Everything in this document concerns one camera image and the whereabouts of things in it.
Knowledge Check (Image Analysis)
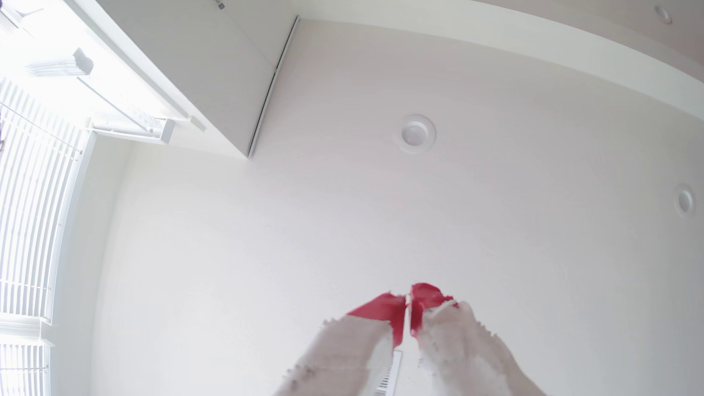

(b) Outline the round recessed ceiling light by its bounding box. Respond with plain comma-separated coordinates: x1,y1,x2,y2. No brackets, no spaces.
674,184,696,219
396,114,437,154

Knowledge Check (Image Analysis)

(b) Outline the white ceiling air vent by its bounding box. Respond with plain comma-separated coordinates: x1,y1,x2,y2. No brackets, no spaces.
376,350,403,396

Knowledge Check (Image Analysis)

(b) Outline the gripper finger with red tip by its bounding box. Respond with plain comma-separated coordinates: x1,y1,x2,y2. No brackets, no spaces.
410,283,548,396
275,293,408,396

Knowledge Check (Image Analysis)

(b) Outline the white curtain rail bracket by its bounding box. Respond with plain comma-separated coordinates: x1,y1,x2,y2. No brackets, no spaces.
88,114,176,145

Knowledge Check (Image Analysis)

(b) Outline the small white window blind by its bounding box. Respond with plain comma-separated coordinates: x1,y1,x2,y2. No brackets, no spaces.
0,341,53,396

